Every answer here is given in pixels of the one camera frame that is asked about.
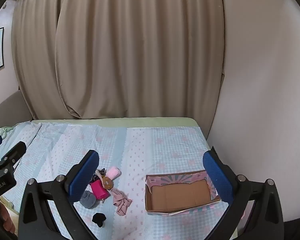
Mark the pale pink cloth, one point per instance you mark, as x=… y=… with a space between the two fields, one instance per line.
x=121 y=201

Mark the dark patterned cloth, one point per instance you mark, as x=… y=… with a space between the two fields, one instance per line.
x=102 y=172

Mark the pale green cloth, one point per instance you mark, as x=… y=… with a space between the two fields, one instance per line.
x=1 y=132

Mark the pink fluffy sock roll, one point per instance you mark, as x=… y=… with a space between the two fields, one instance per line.
x=113 y=173

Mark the grey sock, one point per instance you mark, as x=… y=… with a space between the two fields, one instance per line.
x=88 y=200

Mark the black sock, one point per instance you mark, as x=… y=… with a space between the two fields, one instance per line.
x=98 y=218

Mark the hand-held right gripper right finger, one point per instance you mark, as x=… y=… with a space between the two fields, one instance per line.
x=216 y=175

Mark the grey padded headboard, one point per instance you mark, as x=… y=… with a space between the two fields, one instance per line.
x=12 y=112

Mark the beige curtain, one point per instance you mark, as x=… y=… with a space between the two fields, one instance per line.
x=130 y=50

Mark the cardboard box with pink print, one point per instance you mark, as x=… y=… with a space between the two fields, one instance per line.
x=180 y=195

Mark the brown plush bear toy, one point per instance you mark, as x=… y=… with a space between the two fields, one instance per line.
x=108 y=182

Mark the blue checked blanket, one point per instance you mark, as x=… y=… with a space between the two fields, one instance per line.
x=145 y=150

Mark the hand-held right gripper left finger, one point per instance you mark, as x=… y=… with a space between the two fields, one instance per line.
x=83 y=177

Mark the pale green bed sheet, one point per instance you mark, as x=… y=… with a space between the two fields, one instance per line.
x=140 y=122

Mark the magenta pouch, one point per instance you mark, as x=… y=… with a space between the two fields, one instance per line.
x=98 y=190

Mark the person's left hand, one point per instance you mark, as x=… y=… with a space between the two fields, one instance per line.
x=5 y=216

